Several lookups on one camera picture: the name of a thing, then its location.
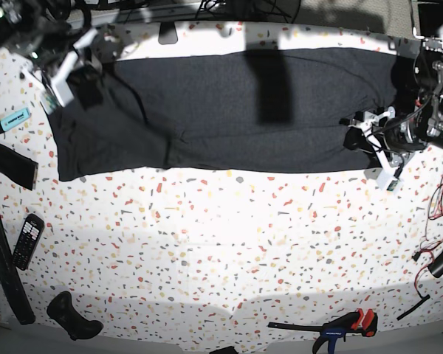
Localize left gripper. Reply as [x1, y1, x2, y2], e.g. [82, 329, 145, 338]
[342, 106, 416, 184]

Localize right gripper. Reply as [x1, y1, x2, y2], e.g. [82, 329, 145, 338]
[20, 28, 103, 110]

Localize dark grey T-shirt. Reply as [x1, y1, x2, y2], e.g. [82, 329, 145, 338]
[49, 48, 410, 181]

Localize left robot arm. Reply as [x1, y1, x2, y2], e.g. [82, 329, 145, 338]
[344, 1, 443, 191]

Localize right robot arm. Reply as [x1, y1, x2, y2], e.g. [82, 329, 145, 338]
[0, 1, 102, 107]

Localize light blue highlighter marker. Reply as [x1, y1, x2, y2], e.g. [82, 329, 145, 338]
[0, 108, 31, 134]

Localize black remote control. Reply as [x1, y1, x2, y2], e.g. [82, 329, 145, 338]
[12, 214, 44, 271]

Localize small black stick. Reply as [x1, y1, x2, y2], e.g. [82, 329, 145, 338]
[396, 295, 430, 321]

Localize long black tube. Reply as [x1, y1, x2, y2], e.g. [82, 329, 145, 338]
[0, 216, 35, 325]

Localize black game controller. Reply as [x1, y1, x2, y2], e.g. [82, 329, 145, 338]
[47, 291, 103, 341]

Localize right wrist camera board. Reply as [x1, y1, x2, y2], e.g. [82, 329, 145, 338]
[40, 91, 60, 115]

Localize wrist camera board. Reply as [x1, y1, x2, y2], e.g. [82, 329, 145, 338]
[40, 91, 60, 115]
[385, 178, 400, 192]

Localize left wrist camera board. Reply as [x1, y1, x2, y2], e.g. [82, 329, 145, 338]
[385, 178, 400, 192]

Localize black fabric strap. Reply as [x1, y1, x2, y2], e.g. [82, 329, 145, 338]
[0, 137, 38, 191]

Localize red black wire bundle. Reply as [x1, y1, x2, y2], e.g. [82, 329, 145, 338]
[413, 166, 443, 300]

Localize black cables behind table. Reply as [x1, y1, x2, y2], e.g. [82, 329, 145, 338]
[195, 0, 300, 21]

